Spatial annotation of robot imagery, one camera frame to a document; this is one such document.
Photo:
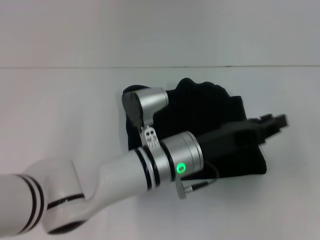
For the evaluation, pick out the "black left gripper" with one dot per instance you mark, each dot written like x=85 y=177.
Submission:
x=225 y=140

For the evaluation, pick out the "black shirt with FREE print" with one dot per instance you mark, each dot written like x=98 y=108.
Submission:
x=200 y=107

